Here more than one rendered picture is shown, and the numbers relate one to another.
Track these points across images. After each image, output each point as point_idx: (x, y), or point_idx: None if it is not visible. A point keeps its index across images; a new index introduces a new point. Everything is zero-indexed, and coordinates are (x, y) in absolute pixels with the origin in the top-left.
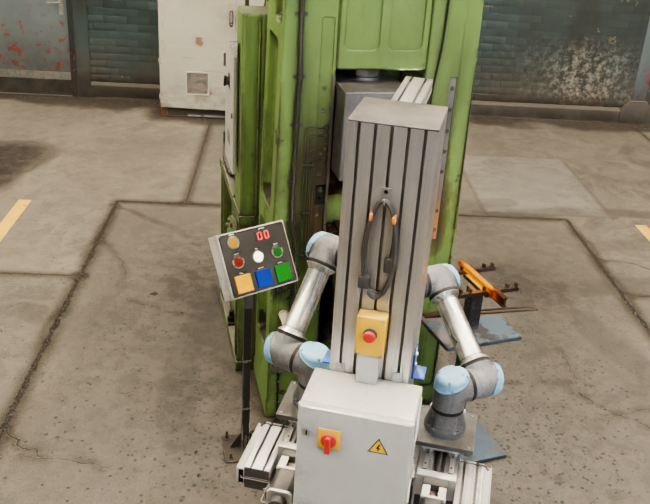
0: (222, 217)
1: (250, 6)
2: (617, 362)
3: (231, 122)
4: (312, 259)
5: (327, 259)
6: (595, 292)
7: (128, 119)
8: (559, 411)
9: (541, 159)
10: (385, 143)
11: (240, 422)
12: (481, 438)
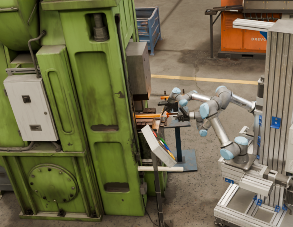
0: (11, 179)
1: (41, 50)
2: (149, 106)
3: (43, 117)
4: (213, 114)
5: (216, 110)
6: None
7: None
8: (172, 129)
9: None
10: None
11: (143, 226)
12: (183, 152)
